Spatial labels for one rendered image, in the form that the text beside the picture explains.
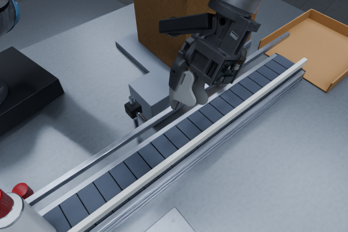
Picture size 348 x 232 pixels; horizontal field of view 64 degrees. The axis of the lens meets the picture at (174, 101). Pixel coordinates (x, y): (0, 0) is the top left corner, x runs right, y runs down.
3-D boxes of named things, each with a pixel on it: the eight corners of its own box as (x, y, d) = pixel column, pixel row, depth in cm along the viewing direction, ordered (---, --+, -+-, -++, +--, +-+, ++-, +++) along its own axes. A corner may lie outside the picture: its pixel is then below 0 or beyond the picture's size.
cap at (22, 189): (14, 201, 62) (8, 195, 59) (23, 187, 64) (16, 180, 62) (28, 204, 61) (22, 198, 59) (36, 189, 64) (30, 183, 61)
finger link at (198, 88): (190, 124, 52) (212, 82, 48) (170, 105, 55) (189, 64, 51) (200, 121, 54) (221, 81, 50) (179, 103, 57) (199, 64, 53)
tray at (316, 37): (326, 92, 83) (332, 83, 80) (257, 49, 96) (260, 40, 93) (374, 51, 95) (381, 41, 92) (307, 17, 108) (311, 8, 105)
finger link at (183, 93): (178, 127, 50) (201, 83, 45) (158, 106, 52) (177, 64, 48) (190, 124, 52) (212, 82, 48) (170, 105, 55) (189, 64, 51)
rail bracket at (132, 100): (147, 157, 69) (141, 117, 56) (130, 138, 73) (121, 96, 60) (157, 150, 70) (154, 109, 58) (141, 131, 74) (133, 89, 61)
